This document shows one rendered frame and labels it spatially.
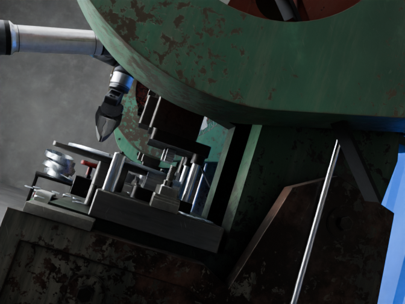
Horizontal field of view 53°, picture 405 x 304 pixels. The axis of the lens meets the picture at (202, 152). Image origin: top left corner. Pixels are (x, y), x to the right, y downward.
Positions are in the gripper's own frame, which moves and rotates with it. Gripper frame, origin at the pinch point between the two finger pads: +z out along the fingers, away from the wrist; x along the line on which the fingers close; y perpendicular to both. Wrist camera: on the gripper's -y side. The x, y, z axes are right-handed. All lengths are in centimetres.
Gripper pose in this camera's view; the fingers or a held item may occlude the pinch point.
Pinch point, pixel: (100, 138)
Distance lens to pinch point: 147.7
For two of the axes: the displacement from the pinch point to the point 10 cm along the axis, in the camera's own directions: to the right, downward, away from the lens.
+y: -1.8, 0.7, 9.8
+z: -3.0, 9.5, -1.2
